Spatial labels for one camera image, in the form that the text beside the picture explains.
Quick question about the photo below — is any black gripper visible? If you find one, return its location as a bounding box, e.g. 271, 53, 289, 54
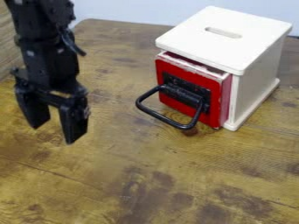
12, 30, 90, 144

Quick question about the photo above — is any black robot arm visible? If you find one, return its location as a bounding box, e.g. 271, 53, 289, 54
4, 0, 90, 144

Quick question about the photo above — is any red drawer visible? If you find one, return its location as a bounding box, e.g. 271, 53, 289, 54
155, 51, 233, 129

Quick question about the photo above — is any white wooden box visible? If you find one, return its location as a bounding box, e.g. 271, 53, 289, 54
155, 6, 293, 131

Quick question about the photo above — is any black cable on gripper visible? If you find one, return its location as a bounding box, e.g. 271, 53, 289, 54
56, 25, 88, 57

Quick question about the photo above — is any black metal drawer handle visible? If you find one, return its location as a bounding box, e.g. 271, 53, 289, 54
135, 83, 211, 130

